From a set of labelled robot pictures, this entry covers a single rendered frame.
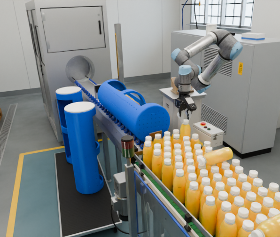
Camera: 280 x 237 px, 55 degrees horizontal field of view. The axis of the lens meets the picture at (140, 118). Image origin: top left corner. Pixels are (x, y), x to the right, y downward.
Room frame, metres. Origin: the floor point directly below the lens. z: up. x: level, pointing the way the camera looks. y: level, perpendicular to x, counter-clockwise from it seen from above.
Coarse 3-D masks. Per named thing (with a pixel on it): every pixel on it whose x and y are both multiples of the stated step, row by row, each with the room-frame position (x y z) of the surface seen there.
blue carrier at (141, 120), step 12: (108, 84) 2.41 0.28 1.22; (120, 84) 2.56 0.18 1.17; (108, 96) 2.22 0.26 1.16; (120, 96) 2.06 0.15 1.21; (132, 96) 2.40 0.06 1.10; (108, 108) 2.20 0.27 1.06; (120, 108) 1.95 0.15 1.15; (132, 108) 1.81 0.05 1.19; (144, 108) 1.73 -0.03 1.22; (156, 108) 1.75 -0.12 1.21; (120, 120) 1.95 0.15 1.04; (132, 120) 1.72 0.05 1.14; (144, 120) 1.71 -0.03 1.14; (156, 120) 1.75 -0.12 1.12; (168, 120) 1.79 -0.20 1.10; (132, 132) 1.74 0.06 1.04; (144, 132) 1.71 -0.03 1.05
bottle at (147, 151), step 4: (144, 148) 1.47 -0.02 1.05; (148, 148) 1.46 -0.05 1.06; (152, 148) 1.48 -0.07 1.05; (144, 152) 1.46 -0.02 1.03; (148, 152) 1.46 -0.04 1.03; (144, 156) 1.46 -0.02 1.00; (148, 156) 1.45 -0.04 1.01; (144, 160) 1.47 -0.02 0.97; (148, 160) 1.45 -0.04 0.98; (148, 164) 1.45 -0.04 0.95
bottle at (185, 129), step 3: (183, 126) 1.58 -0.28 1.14; (186, 126) 1.58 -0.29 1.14; (189, 126) 1.59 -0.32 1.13; (180, 129) 1.60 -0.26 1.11; (183, 129) 1.58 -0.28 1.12; (186, 129) 1.57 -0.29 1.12; (189, 129) 1.58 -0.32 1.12; (180, 132) 1.59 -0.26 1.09; (183, 132) 1.57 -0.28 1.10; (186, 132) 1.57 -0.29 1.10; (189, 132) 1.58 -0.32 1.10; (180, 135) 1.59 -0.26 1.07; (183, 135) 1.57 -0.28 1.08; (186, 135) 1.57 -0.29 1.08; (189, 135) 1.58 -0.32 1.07; (180, 138) 1.59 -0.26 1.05; (189, 138) 1.58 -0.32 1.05
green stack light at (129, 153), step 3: (123, 150) 1.19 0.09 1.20; (126, 150) 1.18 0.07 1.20; (129, 150) 1.18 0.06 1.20; (132, 150) 1.19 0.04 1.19; (123, 153) 1.19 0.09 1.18; (126, 153) 1.18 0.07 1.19; (129, 153) 1.18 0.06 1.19; (132, 153) 1.20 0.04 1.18; (123, 156) 1.19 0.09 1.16; (126, 156) 1.18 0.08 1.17; (129, 156) 1.18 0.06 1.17; (132, 156) 1.19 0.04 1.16
